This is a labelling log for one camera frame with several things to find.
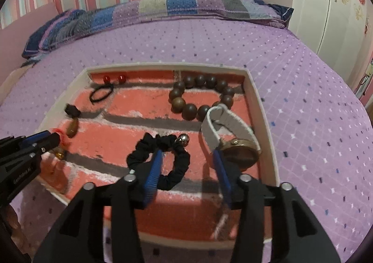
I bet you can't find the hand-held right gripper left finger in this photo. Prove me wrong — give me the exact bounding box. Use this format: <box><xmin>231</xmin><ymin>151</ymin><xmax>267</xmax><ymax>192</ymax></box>
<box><xmin>33</xmin><ymin>149</ymin><xmax>164</xmax><ymax>263</ymax></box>

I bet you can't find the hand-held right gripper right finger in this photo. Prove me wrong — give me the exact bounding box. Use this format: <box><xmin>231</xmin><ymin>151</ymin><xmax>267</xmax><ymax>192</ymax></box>
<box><xmin>212</xmin><ymin>149</ymin><xmax>341</xmax><ymax>263</ymax></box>

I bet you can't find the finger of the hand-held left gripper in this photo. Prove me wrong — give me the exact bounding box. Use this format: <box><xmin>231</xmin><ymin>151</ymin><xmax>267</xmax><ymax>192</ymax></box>
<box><xmin>17</xmin><ymin>133</ymin><xmax>62</xmax><ymax>164</ymax></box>
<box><xmin>0</xmin><ymin>131</ymin><xmax>52</xmax><ymax>150</ymax></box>

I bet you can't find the red string charm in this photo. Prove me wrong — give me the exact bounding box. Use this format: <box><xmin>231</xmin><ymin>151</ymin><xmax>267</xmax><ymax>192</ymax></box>
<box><xmin>48</xmin><ymin>127</ymin><xmax>69</xmax><ymax>161</ymax></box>

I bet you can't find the black scrunchie with bell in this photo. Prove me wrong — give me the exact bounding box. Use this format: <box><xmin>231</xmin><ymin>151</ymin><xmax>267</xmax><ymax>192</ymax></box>
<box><xmin>126</xmin><ymin>133</ymin><xmax>191</xmax><ymax>194</ymax></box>

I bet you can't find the white strap wristwatch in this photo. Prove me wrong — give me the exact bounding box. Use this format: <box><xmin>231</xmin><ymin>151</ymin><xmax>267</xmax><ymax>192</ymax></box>
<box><xmin>200</xmin><ymin>106</ymin><xmax>262</xmax><ymax>172</ymax></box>

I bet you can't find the brown knot bead charm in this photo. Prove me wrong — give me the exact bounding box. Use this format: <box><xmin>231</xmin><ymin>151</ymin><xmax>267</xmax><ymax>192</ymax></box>
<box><xmin>64</xmin><ymin>103</ymin><xmax>80</xmax><ymax>138</ymax></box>

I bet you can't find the white tray with brick lining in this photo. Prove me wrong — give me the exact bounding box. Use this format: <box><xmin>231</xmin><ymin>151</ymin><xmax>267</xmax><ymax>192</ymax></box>
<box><xmin>38</xmin><ymin>62</ymin><xmax>280</xmax><ymax>247</ymax></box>

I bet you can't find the dark wooden bead bracelet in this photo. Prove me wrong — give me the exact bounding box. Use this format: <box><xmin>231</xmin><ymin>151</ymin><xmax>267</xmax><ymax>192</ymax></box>
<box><xmin>168</xmin><ymin>74</ymin><xmax>236</xmax><ymax>122</ymax></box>

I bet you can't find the red bead hair tie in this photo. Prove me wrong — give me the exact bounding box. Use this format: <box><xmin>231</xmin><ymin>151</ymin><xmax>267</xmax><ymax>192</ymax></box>
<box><xmin>89</xmin><ymin>75</ymin><xmax>128</xmax><ymax>104</ymax></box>

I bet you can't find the person's left hand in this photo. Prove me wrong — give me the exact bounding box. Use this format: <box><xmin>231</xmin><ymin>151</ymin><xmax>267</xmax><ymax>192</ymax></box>
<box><xmin>4</xmin><ymin>204</ymin><xmax>20</xmax><ymax>231</ymax></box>

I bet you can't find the beige cloth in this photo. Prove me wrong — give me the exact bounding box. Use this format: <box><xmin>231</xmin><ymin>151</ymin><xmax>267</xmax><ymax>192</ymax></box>
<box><xmin>0</xmin><ymin>63</ymin><xmax>32</xmax><ymax>103</ymax></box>

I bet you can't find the pink headboard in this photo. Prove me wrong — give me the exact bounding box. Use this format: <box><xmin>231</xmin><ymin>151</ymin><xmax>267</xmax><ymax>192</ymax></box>
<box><xmin>0</xmin><ymin>1</ymin><xmax>59</xmax><ymax>89</ymax></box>

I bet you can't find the striped patchwork pillow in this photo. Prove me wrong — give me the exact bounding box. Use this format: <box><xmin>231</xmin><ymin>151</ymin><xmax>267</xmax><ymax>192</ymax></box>
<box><xmin>22</xmin><ymin>0</ymin><xmax>294</xmax><ymax>58</ymax></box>

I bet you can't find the white wardrobe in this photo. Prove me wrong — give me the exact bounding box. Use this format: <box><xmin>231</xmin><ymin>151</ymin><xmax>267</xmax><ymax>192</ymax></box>
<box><xmin>287</xmin><ymin>0</ymin><xmax>373</xmax><ymax>83</ymax></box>

